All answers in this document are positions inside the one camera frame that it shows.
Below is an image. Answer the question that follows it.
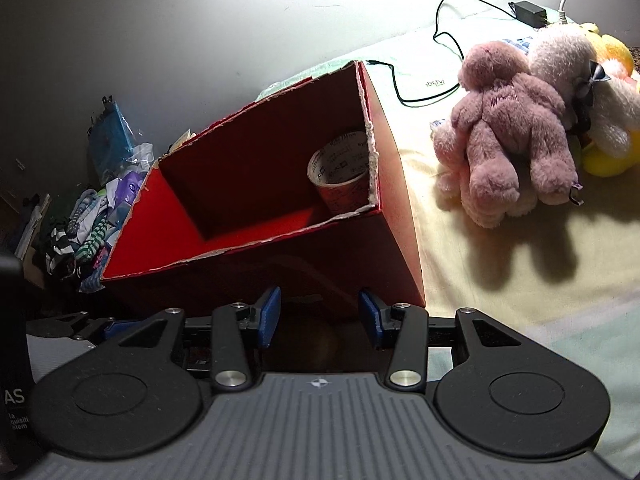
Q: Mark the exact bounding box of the blue plastic package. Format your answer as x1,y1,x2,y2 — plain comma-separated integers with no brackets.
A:
88,96,136,185

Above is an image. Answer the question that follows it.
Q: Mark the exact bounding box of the black power adapter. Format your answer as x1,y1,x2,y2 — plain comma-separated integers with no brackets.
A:
509,0,549,28

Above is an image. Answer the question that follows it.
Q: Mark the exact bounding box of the white plush bunny with bow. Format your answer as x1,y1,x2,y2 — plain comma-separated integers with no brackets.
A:
528,25,610,136

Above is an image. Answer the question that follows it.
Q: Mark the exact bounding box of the black power cable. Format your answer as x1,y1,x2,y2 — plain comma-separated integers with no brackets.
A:
364,0,519,110

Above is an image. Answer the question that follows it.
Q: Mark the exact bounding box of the yellow plush toy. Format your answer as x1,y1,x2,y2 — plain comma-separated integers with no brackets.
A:
582,24,639,178

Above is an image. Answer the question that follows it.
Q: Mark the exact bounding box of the light pink plush toy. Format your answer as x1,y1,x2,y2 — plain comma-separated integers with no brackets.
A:
431,122,538,229

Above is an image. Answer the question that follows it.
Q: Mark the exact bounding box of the pile of patterned clothes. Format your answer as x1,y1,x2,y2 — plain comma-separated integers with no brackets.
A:
40,142,155,294

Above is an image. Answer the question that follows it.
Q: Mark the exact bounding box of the mauve plush teddy bear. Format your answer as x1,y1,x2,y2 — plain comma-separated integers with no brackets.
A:
444,41,578,205

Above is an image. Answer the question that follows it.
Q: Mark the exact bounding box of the red cardboard box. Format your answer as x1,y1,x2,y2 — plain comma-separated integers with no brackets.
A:
102,62,425,307

